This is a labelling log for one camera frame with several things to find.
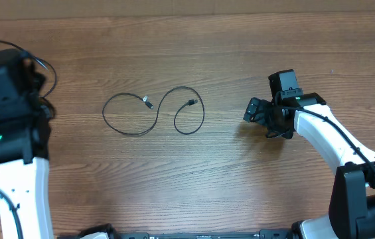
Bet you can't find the black thin USB cable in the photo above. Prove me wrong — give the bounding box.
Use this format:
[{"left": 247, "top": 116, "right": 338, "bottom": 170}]
[{"left": 102, "top": 86, "right": 206, "bottom": 137}]

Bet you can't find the black thin micro cable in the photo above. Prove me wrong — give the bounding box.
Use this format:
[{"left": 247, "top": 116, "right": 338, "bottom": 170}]
[{"left": 24, "top": 49, "right": 58, "bottom": 100}]

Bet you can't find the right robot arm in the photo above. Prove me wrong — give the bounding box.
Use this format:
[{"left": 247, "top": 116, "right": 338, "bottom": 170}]
[{"left": 244, "top": 69, "right": 375, "bottom": 238}]

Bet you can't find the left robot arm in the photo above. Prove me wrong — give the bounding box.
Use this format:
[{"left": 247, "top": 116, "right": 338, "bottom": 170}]
[{"left": 0, "top": 48, "right": 54, "bottom": 238}]

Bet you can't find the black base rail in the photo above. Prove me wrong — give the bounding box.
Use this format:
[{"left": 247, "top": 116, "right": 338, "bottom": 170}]
[{"left": 57, "top": 222, "right": 352, "bottom": 239}]

